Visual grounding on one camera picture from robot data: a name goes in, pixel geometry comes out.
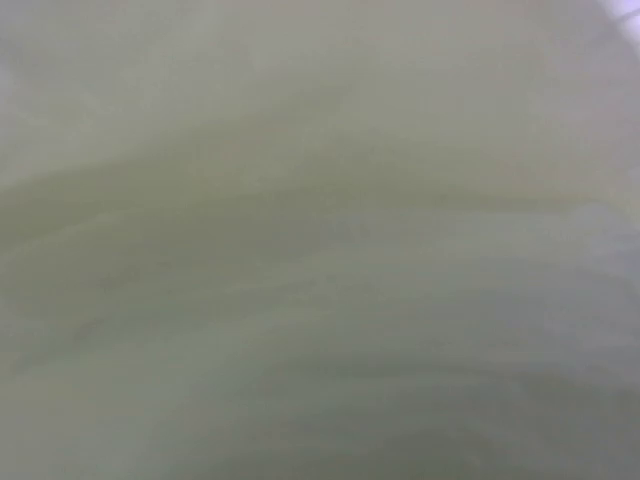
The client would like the light green plastic bag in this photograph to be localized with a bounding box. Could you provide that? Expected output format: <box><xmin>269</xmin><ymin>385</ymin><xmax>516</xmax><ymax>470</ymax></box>
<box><xmin>1</xmin><ymin>1</ymin><xmax>639</xmax><ymax>479</ymax></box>

